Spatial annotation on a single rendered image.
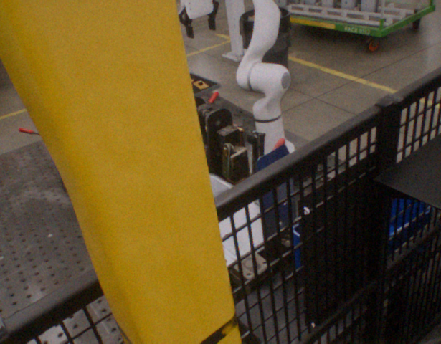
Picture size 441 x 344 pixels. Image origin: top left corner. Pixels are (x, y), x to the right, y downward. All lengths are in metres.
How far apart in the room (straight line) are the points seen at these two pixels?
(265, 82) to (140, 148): 1.49
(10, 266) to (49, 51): 1.77
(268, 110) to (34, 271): 1.13
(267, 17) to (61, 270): 1.27
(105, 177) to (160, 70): 0.08
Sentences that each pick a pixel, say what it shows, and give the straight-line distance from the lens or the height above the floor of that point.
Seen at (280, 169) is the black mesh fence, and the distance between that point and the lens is 0.58.
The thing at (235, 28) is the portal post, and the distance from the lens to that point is 5.55.
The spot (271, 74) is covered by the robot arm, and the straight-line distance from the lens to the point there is 1.77.
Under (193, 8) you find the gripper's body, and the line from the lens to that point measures 1.53.
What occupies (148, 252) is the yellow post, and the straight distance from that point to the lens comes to 0.35.
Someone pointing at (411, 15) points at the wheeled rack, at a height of 0.28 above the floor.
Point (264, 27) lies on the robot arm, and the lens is 1.81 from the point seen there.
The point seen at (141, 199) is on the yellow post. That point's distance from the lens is 0.32.
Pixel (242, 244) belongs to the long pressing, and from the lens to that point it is 1.28.
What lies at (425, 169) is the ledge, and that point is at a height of 1.43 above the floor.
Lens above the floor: 1.87
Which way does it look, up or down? 34 degrees down
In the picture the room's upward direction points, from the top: 10 degrees counter-clockwise
